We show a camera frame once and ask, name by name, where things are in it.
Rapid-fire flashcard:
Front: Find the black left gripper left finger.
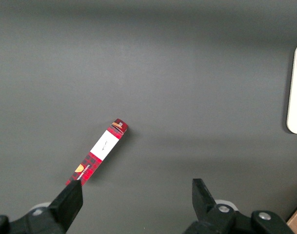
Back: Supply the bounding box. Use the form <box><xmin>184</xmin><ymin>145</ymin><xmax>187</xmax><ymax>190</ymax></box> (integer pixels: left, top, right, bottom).
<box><xmin>0</xmin><ymin>180</ymin><xmax>84</xmax><ymax>234</ymax></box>

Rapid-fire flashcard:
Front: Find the red plaid carton box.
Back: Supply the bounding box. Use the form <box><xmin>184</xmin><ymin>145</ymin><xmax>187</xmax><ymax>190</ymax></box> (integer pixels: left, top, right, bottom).
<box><xmin>65</xmin><ymin>118</ymin><xmax>129</xmax><ymax>187</ymax></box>

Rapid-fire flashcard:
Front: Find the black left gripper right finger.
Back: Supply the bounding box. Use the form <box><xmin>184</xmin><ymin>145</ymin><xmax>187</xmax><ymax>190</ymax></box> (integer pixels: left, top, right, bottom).
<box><xmin>184</xmin><ymin>178</ymin><xmax>296</xmax><ymax>234</ymax></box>

